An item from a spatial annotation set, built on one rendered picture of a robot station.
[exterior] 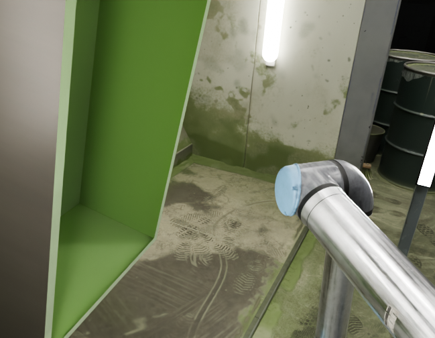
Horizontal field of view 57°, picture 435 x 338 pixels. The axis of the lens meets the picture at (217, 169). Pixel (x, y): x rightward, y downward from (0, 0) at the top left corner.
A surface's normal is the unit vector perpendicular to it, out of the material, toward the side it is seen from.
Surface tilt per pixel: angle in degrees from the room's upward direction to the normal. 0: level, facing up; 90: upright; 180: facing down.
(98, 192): 91
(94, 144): 91
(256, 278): 0
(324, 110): 90
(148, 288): 0
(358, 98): 90
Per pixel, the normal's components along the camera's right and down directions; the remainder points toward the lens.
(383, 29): -0.44, 0.36
